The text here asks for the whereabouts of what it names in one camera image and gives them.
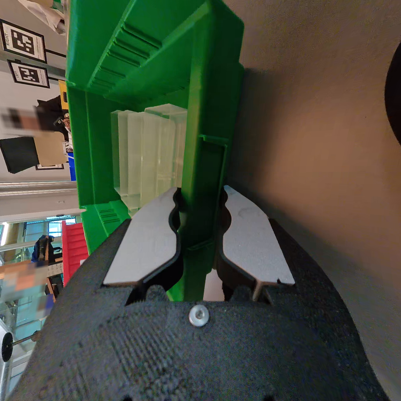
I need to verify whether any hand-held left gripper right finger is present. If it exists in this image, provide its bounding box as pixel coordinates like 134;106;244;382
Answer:
214;185;296;301

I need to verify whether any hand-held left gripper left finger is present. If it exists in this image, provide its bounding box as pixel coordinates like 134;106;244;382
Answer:
102;187;185;292

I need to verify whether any green plastic box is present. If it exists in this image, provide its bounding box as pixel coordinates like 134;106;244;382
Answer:
65;0;245;302

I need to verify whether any black drawer cabinet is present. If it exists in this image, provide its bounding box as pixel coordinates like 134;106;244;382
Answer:
384;41;401;143

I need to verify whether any red plastic bin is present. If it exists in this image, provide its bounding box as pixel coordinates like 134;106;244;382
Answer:
62;220;90;287

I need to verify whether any stack of clear plastic drawers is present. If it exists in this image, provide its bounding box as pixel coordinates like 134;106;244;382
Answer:
110;103;188;217

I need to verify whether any brown cardboard box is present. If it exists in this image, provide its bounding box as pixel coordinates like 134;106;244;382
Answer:
33;132;69;167

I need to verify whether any black flat panel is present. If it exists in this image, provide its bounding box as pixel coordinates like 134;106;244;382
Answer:
0;136;41;173

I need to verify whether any small printed marker sign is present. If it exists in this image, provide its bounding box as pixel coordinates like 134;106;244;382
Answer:
7;59;51;89

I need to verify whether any large printed marker sign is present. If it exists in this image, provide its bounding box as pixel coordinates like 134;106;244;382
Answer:
0;19;47;63

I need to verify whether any white crumpled paper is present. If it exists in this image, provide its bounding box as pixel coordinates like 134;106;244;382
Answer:
19;0;69;36

